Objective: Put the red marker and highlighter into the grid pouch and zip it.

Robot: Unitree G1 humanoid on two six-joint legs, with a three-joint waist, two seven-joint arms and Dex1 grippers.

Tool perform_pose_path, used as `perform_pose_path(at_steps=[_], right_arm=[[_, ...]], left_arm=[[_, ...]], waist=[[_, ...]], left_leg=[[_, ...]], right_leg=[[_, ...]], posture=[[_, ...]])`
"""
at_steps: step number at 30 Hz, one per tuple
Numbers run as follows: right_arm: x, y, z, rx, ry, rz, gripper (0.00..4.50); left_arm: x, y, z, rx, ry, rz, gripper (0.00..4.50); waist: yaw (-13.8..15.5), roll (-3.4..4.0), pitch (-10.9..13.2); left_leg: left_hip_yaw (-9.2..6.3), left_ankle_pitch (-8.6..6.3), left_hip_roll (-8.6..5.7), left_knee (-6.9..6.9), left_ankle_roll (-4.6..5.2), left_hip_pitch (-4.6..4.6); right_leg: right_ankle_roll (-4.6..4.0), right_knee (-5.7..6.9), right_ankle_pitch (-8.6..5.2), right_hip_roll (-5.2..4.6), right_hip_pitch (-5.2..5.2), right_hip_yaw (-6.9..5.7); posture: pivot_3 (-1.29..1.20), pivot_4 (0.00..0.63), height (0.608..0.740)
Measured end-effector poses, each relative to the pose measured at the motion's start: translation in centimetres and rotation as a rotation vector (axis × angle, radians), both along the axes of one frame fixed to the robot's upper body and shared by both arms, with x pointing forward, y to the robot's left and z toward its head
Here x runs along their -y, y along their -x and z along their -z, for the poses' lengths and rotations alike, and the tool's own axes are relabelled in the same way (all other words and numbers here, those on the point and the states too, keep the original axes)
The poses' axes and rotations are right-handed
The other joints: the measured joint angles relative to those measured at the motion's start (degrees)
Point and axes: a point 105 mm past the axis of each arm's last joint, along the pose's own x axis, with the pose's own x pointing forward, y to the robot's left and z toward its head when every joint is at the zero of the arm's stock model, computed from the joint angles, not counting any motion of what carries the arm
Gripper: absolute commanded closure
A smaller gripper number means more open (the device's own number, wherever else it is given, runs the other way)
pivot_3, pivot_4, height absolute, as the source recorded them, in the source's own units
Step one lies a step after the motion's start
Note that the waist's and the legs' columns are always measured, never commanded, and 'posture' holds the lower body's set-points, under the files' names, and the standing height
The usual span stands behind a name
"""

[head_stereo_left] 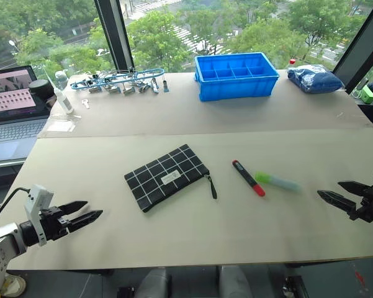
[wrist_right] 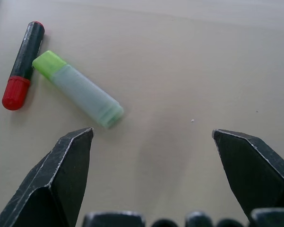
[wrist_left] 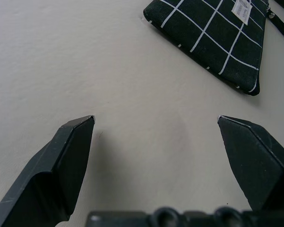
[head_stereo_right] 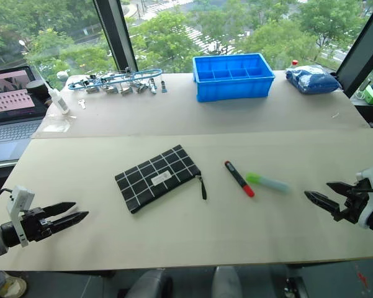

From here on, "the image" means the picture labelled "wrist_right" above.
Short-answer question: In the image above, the black marker with red cap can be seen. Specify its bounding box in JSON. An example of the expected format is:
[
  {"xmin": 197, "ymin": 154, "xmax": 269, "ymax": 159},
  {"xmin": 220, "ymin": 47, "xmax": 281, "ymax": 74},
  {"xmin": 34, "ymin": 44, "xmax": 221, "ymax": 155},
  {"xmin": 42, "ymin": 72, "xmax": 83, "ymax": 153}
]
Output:
[{"xmin": 1, "ymin": 21, "xmax": 45, "ymax": 111}]

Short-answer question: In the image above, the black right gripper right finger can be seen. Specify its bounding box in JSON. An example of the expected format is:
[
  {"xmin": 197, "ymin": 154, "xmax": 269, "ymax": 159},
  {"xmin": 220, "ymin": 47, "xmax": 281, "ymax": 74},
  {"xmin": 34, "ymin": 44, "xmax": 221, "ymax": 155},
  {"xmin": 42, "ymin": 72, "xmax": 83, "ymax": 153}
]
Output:
[{"xmin": 211, "ymin": 129, "xmax": 284, "ymax": 227}]

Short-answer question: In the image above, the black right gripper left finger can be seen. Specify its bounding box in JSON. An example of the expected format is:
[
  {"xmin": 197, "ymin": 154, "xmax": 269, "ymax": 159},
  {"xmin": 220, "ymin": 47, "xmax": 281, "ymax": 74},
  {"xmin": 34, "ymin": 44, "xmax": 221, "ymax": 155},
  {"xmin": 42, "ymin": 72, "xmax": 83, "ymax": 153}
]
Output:
[{"xmin": 0, "ymin": 127, "xmax": 95, "ymax": 227}]

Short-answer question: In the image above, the green highlighter pen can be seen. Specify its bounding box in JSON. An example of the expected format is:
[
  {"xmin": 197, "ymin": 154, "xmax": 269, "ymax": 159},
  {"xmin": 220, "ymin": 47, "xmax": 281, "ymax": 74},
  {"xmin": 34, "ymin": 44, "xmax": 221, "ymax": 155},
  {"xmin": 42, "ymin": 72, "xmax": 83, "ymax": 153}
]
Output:
[{"xmin": 32, "ymin": 50, "xmax": 124, "ymax": 129}]

